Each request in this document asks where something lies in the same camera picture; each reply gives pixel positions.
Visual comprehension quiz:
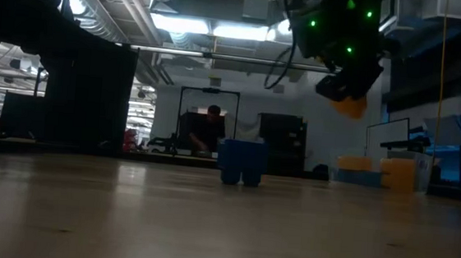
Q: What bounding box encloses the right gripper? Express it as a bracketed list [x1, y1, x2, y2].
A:
[314, 48, 386, 106]

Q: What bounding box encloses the yellow medium block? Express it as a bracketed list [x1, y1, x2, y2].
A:
[377, 156, 417, 194]
[336, 154, 374, 173]
[329, 92, 369, 122]

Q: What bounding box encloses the blue medium block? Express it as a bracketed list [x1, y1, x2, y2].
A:
[214, 137, 270, 190]
[335, 168, 383, 189]

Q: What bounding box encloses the whiteboard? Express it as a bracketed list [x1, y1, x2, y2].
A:
[363, 113, 412, 163]

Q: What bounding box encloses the tall black cabinet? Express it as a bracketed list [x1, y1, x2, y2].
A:
[254, 112, 310, 177]

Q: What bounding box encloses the white cloth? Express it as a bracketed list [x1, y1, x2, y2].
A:
[223, 112, 264, 143]

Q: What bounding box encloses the long horizontal metal bar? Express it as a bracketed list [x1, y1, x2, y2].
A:
[112, 42, 336, 76]

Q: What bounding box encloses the person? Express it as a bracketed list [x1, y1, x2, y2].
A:
[187, 103, 229, 154]

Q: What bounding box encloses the ceiling light panel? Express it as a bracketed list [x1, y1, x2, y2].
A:
[149, 12, 271, 42]

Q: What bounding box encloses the red background object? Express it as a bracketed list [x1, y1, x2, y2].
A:
[123, 128, 139, 152]

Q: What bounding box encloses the black partition panel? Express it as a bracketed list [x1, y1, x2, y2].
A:
[35, 27, 142, 152]

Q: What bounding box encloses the low black cabinet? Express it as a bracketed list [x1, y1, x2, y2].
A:
[0, 90, 47, 140]

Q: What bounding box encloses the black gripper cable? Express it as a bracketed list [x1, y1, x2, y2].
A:
[262, 0, 303, 93]

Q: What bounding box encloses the yellow hanging cord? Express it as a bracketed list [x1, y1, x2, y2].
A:
[428, 0, 453, 196]

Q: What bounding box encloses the background robot station frame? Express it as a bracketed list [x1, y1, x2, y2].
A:
[173, 85, 242, 160]

